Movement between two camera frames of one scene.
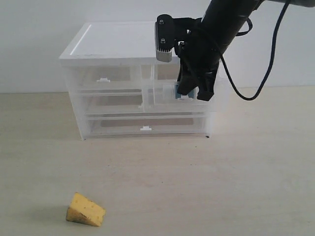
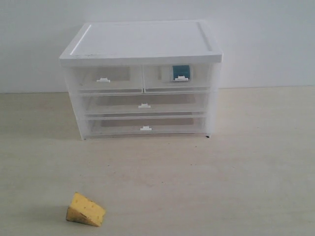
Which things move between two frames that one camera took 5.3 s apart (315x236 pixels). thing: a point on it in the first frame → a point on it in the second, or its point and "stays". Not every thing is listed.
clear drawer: x=141 y=103 stays
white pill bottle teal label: x=192 y=95 → x=181 y=70
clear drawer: x=106 y=78 stays
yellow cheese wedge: x=82 y=210 stays
